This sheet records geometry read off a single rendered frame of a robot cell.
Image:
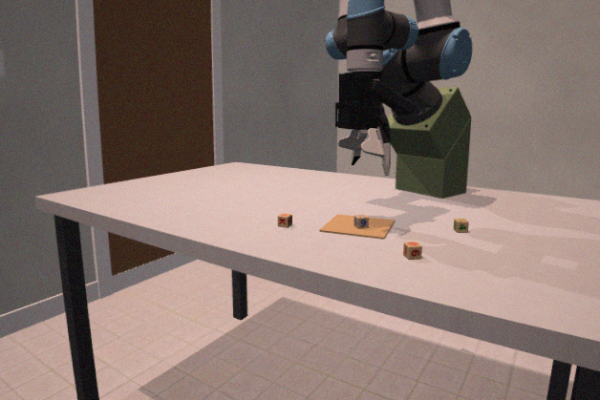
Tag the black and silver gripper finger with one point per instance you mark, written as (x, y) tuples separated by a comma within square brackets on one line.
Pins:
[(353, 142), (378, 143)]

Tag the tan flat mat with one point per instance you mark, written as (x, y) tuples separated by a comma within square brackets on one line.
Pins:
[(344, 224)]

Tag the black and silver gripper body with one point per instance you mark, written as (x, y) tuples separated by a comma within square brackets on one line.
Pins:
[(363, 107)]

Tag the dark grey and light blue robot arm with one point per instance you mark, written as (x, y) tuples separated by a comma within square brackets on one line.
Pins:
[(440, 52)]

